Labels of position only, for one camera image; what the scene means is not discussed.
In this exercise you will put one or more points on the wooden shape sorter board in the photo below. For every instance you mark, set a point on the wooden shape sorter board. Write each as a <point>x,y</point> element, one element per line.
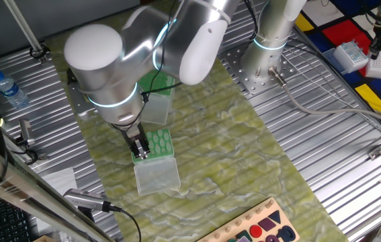
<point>271,210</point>

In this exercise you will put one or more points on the black keyboard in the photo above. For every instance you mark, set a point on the black keyboard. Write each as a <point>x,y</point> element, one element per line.
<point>5,222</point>

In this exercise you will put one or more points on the navy rounded block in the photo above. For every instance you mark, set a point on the navy rounded block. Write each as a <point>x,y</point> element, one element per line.
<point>280,235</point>

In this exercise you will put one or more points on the purple round block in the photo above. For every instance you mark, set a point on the purple round block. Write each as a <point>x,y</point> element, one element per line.
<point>272,239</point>

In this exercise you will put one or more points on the navy triangle block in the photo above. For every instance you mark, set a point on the navy triangle block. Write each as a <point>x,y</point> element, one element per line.
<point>275,216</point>

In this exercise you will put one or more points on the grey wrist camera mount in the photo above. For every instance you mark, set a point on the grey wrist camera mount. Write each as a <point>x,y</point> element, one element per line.
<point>77,101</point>

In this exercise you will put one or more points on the small silver camera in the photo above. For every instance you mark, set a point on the small silver camera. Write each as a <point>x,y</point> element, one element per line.
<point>26,131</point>

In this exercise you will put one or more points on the silver perforated base plate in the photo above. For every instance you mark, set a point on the silver perforated base plate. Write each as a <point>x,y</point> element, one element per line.
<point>260,87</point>

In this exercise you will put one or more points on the green marble pattern mat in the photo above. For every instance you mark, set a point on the green marble pattern mat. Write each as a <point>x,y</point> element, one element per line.
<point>217,151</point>

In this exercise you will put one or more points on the green rack pipette tip box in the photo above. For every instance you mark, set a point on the green rack pipette tip box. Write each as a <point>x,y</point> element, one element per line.
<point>158,176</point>
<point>158,109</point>

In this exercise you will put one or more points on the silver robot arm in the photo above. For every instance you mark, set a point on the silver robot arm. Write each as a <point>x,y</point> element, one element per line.
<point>92,47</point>

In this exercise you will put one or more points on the white pipette tip box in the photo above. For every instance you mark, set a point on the white pipette tip box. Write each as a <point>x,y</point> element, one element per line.
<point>349,57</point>

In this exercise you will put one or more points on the aluminium pole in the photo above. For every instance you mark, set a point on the aluminium pole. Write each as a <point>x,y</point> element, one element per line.
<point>23,25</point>

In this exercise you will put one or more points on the silver camera with black mount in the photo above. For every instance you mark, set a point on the silver camera with black mount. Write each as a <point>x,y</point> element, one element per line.
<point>82,199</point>

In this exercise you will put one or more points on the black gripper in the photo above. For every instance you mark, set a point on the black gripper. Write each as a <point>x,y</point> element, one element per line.
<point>133,134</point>

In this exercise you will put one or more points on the small tan cardboard box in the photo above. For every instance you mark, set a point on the small tan cardboard box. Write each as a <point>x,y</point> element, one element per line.
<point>44,239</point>

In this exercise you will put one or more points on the colourful Mondrian pattern cloth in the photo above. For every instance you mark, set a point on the colourful Mondrian pattern cloth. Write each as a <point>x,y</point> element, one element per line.
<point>348,37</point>

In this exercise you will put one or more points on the red circle block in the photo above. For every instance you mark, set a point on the red circle block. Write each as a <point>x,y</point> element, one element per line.
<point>256,231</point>

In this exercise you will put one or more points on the aluminium frame beam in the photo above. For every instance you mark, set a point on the aluminium frame beam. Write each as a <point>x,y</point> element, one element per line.
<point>15,181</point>

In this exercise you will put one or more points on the purple square block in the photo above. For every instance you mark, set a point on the purple square block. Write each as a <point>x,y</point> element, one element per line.
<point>266,224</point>

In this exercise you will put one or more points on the dark teal block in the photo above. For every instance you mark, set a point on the dark teal block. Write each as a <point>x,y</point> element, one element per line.
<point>244,234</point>

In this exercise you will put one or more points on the white paper sheet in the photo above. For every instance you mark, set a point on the white paper sheet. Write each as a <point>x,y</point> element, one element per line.
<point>60,181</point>

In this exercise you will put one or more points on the clear water bottle blue cap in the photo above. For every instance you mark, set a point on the clear water bottle blue cap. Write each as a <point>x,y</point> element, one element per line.
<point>10,90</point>

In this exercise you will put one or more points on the lilac block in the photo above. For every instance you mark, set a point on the lilac block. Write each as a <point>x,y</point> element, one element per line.
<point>244,240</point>

